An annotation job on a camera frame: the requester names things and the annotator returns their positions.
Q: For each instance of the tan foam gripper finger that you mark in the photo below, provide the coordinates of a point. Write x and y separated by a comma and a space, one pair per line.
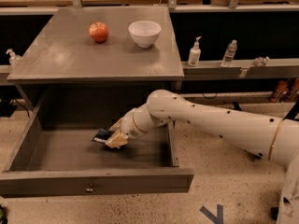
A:
117, 139
115, 126

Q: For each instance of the dark blue rxbar wrapper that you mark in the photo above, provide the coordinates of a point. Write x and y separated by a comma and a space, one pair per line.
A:
102, 136

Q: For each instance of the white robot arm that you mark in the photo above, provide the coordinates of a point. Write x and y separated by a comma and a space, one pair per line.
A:
276, 139

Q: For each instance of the small metal drawer knob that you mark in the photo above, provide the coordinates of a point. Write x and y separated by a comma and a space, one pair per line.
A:
90, 189

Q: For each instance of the open grey top drawer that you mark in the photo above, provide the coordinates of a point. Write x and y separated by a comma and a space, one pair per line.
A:
57, 157

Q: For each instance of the grey wooden cabinet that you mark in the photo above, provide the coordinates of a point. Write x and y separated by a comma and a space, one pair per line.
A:
65, 54

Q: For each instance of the red apple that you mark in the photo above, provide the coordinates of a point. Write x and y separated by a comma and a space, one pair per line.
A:
98, 32

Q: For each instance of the white ceramic bowl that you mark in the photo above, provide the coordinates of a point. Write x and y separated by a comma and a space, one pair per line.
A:
144, 33

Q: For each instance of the white pump lotion bottle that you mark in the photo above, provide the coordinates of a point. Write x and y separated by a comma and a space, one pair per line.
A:
195, 53

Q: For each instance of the clear pump sanitizer bottle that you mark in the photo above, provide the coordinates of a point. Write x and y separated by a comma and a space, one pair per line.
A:
13, 57

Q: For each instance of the clear plastic water bottle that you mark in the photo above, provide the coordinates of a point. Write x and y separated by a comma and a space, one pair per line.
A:
229, 54

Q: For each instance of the crumpled clear plastic wrapper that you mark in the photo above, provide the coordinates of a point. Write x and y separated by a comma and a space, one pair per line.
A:
261, 61

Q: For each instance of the orange bottles under shelf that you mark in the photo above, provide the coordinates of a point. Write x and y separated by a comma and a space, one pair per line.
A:
285, 90

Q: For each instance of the black stand leg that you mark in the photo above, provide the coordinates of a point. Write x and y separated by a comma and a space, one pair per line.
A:
292, 114

